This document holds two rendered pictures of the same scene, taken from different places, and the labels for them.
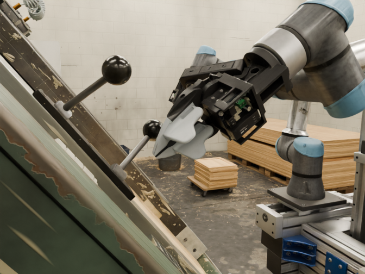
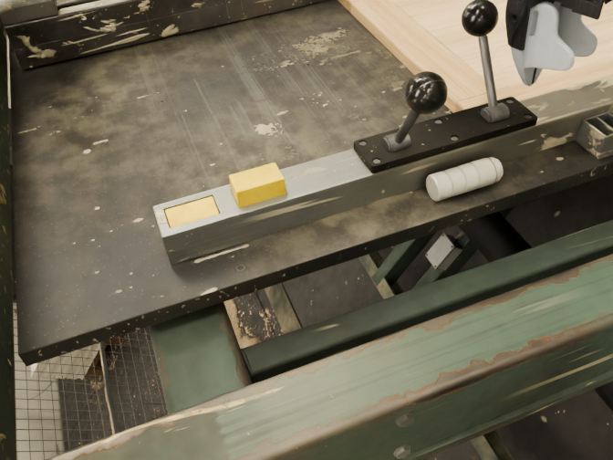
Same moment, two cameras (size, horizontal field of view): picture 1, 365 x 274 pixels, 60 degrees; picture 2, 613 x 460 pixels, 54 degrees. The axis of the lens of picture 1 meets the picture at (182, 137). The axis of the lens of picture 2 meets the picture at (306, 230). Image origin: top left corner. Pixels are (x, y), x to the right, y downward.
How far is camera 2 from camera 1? 42 cm
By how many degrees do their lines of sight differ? 53
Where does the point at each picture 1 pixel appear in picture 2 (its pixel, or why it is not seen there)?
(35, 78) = (215, 12)
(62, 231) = (597, 340)
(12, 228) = (569, 361)
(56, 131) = (419, 167)
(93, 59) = not seen: outside the picture
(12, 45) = (154, 17)
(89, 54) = not seen: outside the picture
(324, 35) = not seen: outside the picture
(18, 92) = (362, 184)
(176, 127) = (535, 49)
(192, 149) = (572, 42)
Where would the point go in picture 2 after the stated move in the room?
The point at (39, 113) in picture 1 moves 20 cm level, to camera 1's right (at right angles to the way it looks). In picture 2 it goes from (393, 174) to (558, 44)
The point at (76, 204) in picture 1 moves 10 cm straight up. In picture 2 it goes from (598, 334) to (524, 318)
